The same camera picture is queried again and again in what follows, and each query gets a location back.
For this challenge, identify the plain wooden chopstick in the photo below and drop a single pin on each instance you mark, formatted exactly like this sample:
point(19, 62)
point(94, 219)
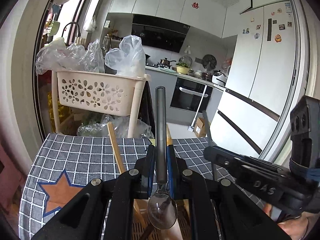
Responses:
point(169, 138)

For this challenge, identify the white refrigerator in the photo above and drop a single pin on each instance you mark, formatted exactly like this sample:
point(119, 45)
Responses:
point(259, 80)

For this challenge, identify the crumpled plastic bags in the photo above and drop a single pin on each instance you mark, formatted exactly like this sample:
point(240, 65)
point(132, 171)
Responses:
point(56, 56)

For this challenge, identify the grey checkered tablecloth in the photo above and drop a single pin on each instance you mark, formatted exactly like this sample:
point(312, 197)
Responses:
point(83, 159)

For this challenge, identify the pink plastic stool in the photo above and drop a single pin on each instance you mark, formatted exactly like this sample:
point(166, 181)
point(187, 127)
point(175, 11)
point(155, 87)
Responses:
point(11, 179)

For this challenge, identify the beige utensil holder caddy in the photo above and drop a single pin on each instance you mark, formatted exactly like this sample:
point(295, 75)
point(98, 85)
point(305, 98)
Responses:
point(171, 224)

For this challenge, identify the beige flower-pattern rack basket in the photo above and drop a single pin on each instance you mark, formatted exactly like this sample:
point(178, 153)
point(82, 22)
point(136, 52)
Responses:
point(98, 92)

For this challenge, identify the black built-in oven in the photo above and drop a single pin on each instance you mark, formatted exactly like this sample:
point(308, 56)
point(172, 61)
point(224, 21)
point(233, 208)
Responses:
point(189, 95)

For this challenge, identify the black range hood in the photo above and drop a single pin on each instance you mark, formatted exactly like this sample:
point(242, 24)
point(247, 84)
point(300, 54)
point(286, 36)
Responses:
point(159, 32)

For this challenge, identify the small cardboard box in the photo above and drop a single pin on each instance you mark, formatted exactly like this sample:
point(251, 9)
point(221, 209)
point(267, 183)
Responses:
point(200, 128)

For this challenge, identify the person's right hand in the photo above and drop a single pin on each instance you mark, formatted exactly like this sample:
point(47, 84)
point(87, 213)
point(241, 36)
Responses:
point(298, 228)

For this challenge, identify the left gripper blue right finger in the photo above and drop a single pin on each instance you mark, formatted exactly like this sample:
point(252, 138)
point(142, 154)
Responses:
point(218, 209)

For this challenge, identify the clear plastic bag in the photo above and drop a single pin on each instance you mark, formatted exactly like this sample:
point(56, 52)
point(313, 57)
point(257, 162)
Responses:
point(128, 59)

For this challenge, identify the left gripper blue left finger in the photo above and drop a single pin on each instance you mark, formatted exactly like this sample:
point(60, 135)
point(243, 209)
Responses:
point(103, 209)

